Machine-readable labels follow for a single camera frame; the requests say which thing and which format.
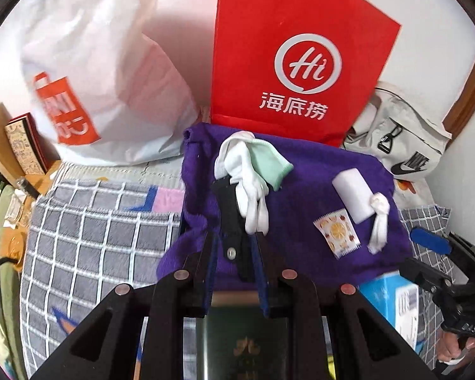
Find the orange print wipe packet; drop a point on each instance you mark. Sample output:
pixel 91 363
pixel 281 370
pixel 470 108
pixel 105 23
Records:
pixel 338 231

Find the red paper shopping bag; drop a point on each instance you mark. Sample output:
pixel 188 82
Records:
pixel 302 69

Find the blue tissue pack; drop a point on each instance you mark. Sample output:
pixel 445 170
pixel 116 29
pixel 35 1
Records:
pixel 397 299

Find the beige Nike waist bag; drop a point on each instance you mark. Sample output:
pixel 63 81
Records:
pixel 402 134

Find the purple folded towel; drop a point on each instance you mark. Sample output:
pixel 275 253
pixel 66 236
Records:
pixel 306 194

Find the white and green sock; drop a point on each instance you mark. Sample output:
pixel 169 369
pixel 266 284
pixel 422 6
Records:
pixel 255 167

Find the wooden bedside table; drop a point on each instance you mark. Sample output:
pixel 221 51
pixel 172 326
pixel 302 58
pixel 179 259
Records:
pixel 13 240

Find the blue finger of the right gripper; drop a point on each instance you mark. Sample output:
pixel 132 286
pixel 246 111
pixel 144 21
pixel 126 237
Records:
pixel 426 277
pixel 430 240

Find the patterned book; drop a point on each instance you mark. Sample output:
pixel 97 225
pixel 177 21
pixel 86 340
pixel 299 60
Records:
pixel 24 140

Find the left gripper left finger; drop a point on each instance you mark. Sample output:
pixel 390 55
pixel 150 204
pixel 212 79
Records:
pixel 211 269

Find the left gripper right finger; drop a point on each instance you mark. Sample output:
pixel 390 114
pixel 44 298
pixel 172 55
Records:
pixel 260 275

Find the grey plaid bed sheet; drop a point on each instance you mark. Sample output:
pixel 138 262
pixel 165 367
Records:
pixel 85 237

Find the person's right hand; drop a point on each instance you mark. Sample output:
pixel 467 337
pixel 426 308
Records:
pixel 448 349

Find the white Miniso plastic bag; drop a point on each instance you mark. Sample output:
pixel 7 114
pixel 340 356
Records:
pixel 110 94

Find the white knotted tissue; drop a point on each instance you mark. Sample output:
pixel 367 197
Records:
pixel 379 233

